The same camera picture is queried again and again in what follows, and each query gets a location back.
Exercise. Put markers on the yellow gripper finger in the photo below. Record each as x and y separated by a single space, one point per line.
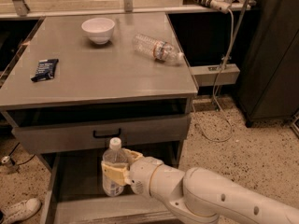
132 156
117 172

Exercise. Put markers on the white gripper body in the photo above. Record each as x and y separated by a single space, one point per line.
141 173

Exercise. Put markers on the blue label plastic bottle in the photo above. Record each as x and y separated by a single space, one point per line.
114 154

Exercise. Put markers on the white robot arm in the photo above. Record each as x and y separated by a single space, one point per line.
197 196

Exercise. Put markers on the open grey middle drawer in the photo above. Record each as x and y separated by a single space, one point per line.
75 196

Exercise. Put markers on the grey top drawer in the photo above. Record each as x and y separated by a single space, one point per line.
90 135

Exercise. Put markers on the grey drawer cabinet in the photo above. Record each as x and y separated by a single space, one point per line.
98 83

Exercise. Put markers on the clear crushed water bottle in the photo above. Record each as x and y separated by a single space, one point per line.
157 49

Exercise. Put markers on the white sneaker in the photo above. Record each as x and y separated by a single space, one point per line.
19 211

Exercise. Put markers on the dark blue snack packet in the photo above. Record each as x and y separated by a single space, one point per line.
45 70

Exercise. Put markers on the white bowl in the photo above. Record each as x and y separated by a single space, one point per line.
98 30

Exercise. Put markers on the dark cabinet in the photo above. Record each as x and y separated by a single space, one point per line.
268 86

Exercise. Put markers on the black drawer handle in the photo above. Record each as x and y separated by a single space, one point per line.
106 134

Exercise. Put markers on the grey metal bracket block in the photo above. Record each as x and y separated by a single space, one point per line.
208 75

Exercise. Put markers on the white clamp with coiled hose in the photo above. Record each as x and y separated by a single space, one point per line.
220 5

